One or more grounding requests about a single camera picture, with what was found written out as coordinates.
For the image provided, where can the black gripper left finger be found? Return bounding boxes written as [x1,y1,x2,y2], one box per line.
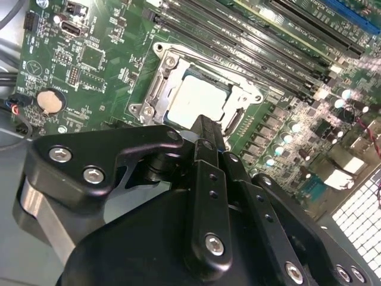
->
[13,114,235,279]

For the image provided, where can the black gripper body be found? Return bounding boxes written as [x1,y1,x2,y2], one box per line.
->
[58,186,279,286]

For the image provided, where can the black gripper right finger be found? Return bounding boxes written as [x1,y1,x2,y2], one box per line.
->
[210,118,374,286]

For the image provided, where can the silver CPU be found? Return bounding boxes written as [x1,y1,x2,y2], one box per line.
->
[165,73,235,129]

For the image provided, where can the wire locking lever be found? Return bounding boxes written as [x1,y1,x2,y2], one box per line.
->
[165,47,260,96]

